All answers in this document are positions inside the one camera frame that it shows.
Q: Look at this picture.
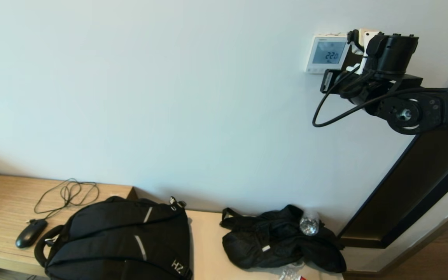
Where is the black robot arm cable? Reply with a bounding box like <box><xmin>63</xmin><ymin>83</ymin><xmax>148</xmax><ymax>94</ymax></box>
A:
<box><xmin>312</xmin><ymin>66</ymin><xmax>448</xmax><ymax>128</ymax></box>

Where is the clear unlabelled plastic bottle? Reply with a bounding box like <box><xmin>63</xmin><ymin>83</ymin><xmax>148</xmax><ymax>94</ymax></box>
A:
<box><xmin>299</xmin><ymin>211</ymin><xmax>320</xmax><ymax>236</ymax></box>

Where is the crumpled black soft bag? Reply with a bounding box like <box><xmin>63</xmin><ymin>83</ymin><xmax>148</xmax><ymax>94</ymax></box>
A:
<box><xmin>219</xmin><ymin>205</ymin><xmax>347</xmax><ymax>273</ymax></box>

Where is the black computer mouse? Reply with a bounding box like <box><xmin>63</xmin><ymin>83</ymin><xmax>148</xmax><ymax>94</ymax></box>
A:
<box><xmin>16</xmin><ymin>219</ymin><xmax>49</xmax><ymax>249</ymax></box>

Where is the wooden desk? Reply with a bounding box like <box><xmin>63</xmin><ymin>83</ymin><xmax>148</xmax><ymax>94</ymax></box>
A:
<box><xmin>0</xmin><ymin>174</ymin><xmax>138</xmax><ymax>277</ymax></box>

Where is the dark brown door frame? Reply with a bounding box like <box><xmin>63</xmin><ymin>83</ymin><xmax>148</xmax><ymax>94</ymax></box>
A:
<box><xmin>337</xmin><ymin>52</ymin><xmax>448</xmax><ymax>250</ymax></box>

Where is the white wall thermostat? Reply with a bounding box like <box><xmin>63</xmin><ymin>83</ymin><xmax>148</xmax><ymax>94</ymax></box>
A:
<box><xmin>305</xmin><ymin>34</ymin><xmax>351</xmax><ymax>74</ymax></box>

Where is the black backpack with grey stripes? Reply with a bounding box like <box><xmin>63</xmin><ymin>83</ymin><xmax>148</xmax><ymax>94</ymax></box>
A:
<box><xmin>34</xmin><ymin>196</ymin><xmax>193</xmax><ymax>280</ymax></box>

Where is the beige low cabinet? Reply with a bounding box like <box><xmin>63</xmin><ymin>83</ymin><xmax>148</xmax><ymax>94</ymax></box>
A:
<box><xmin>133</xmin><ymin>187</ymin><xmax>344</xmax><ymax>280</ymax></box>

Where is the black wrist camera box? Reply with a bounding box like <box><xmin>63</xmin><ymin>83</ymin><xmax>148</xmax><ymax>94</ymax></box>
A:
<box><xmin>320</xmin><ymin>69</ymin><xmax>344</xmax><ymax>94</ymax></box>

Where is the clear bottle with red label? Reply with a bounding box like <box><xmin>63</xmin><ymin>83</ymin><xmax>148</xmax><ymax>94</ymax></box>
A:
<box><xmin>278</xmin><ymin>266</ymin><xmax>307</xmax><ymax>280</ymax></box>

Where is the dark wall switch panel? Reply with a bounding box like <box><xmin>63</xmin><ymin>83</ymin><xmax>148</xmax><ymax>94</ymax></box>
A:
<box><xmin>341</xmin><ymin>43</ymin><xmax>364</xmax><ymax>74</ymax></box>

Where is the thin black mouse cable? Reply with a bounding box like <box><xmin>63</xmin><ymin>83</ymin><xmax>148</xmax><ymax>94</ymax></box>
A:
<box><xmin>26</xmin><ymin>178</ymin><xmax>100</xmax><ymax>225</ymax></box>

